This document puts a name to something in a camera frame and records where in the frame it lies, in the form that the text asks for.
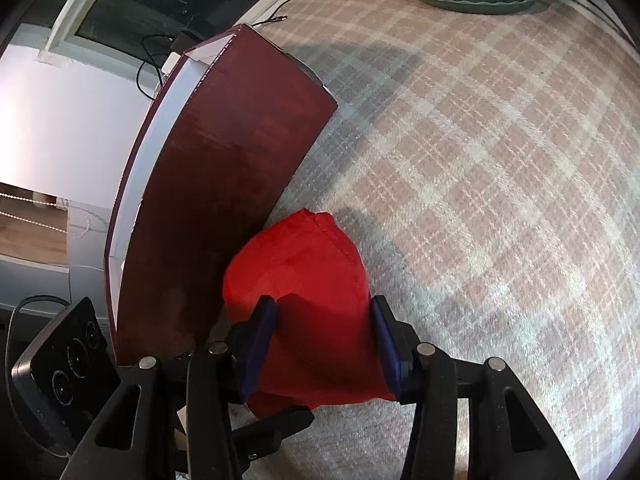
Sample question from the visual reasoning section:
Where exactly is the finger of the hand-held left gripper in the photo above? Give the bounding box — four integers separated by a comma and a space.
227, 404, 316, 480

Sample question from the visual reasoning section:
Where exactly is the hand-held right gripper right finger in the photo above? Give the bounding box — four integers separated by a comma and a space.
370, 294, 583, 480

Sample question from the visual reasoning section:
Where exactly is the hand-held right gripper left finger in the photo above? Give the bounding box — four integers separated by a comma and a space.
60, 294, 277, 480

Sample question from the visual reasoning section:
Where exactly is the red cloth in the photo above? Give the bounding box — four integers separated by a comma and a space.
222, 208, 401, 418

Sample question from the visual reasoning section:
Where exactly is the dark red cardboard box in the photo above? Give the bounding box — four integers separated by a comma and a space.
103, 23, 339, 366

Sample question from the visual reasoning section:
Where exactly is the black power adapter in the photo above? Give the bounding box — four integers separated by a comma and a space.
172, 30, 206, 53

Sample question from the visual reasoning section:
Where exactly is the black charger cable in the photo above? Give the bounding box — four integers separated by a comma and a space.
136, 35, 176, 102

